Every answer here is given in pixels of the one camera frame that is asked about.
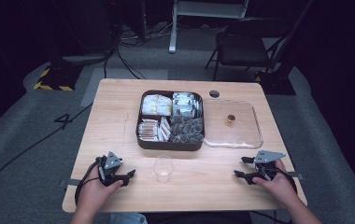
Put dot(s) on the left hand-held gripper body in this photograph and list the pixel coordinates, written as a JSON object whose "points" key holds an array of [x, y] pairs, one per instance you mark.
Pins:
{"points": [[112, 161]]}

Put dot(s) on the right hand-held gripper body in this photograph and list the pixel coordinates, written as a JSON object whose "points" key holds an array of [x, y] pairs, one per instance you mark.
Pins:
{"points": [[265, 165]]}

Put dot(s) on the person's right hand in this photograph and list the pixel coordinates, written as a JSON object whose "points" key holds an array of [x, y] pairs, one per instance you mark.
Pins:
{"points": [[278, 186]]}

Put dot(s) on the person's left hand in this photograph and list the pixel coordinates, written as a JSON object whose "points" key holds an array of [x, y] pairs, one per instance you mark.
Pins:
{"points": [[94, 193]]}

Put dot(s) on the brown compartment box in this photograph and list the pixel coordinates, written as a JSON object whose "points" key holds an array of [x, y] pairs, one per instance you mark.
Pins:
{"points": [[141, 144]]}

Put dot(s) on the clear plastic cup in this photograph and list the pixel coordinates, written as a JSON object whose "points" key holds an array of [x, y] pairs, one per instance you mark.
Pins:
{"points": [[163, 169]]}

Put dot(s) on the person's blue jeans leg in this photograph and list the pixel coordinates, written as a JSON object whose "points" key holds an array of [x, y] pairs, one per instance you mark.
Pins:
{"points": [[129, 218]]}

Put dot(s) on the clear lid with brown knob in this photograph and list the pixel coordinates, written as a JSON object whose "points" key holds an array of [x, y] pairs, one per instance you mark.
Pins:
{"points": [[233, 124]]}

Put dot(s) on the pile of white stick packets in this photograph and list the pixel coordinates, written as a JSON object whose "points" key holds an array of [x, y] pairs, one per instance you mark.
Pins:
{"points": [[152, 130]]}

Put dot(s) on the pile of grey tea bags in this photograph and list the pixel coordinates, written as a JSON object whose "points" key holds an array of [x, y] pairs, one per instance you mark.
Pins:
{"points": [[187, 130]]}

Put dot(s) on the pile of white yellow packets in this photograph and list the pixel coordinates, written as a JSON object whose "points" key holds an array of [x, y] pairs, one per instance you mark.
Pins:
{"points": [[156, 105]]}

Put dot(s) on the pile of white blue packets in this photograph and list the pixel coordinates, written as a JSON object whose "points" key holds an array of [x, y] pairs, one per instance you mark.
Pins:
{"points": [[185, 104]]}

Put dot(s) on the black yellow striped stand base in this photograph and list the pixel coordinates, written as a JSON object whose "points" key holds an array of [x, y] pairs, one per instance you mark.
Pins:
{"points": [[55, 79]]}

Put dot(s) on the black folding chair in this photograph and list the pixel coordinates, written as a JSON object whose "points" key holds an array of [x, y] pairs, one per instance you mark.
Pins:
{"points": [[244, 49]]}

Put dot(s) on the white metal stand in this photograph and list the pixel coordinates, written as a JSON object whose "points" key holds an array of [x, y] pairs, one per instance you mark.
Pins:
{"points": [[178, 18]]}

